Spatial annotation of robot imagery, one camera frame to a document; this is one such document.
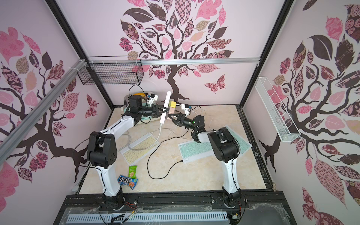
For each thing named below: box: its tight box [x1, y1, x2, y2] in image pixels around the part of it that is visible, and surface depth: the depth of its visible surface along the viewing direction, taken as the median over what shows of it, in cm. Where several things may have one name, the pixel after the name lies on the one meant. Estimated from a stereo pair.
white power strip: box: [159, 90, 172, 125], surface depth 85 cm
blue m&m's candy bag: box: [117, 174, 139, 190], surface depth 81 cm
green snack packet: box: [128, 165, 138, 179], surface depth 86 cm
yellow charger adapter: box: [168, 100, 177, 109], surface depth 86 cm
